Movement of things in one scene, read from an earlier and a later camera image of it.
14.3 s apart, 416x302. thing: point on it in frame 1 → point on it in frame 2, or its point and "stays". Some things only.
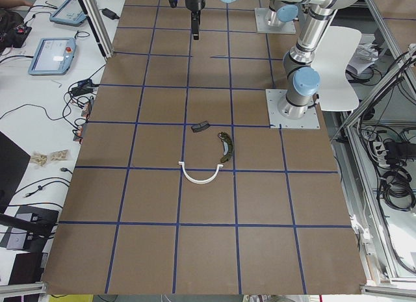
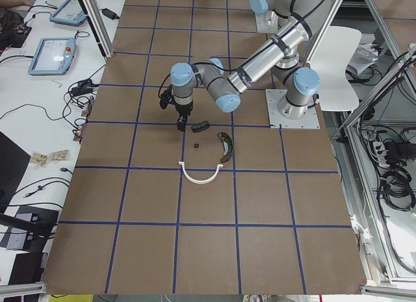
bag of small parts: x=40 y=160 stays
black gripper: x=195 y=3 → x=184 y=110
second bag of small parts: x=60 y=154 stays
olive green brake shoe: x=227 y=145 stays
